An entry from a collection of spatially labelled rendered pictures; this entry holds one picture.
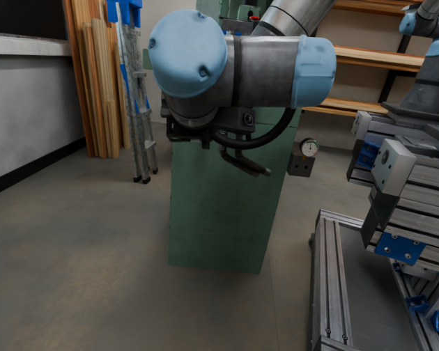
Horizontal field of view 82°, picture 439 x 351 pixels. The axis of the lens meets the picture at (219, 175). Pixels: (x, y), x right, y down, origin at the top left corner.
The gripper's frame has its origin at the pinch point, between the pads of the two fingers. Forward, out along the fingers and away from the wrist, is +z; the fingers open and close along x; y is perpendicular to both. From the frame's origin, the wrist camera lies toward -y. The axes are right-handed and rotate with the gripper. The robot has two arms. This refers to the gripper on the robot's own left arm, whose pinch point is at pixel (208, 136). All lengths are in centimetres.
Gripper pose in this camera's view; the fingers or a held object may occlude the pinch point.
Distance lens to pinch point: 58.8
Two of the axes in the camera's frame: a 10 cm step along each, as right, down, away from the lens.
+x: -0.3, 10.0, -0.9
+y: -10.0, -0.3, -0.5
